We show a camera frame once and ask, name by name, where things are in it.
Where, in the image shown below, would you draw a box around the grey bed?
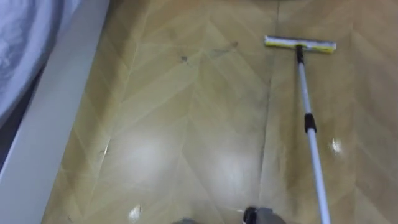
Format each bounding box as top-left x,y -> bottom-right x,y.
0,0 -> 111,224

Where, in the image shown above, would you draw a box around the white pole mop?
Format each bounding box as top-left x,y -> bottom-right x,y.
264,35 -> 337,224

